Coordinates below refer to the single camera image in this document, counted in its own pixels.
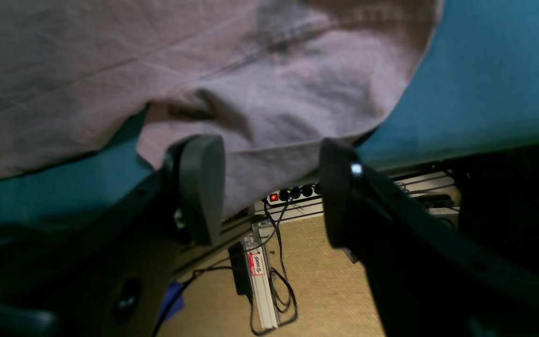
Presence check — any aluminium table leg with label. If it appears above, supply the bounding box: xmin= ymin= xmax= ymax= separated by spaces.
xmin=241 ymin=221 xmax=280 ymax=331

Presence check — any white power strip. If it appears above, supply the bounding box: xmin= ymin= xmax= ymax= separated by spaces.
xmin=261 ymin=182 xmax=323 ymax=208

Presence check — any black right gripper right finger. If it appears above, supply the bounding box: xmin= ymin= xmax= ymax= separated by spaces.
xmin=319 ymin=139 xmax=539 ymax=337

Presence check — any aluminium table frame rail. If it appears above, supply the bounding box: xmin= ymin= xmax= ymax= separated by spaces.
xmin=172 ymin=214 xmax=267 ymax=279

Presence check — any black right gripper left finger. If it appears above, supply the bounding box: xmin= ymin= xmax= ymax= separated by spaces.
xmin=0 ymin=135 xmax=225 ymax=337

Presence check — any black power adapter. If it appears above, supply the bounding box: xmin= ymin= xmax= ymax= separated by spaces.
xmin=227 ymin=242 xmax=253 ymax=297

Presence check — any blue table cloth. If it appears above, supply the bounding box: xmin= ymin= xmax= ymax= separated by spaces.
xmin=0 ymin=0 xmax=539 ymax=245

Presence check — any pink T-shirt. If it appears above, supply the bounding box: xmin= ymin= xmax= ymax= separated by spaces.
xmin=0 ymin=0 xmax=444 ymax=215

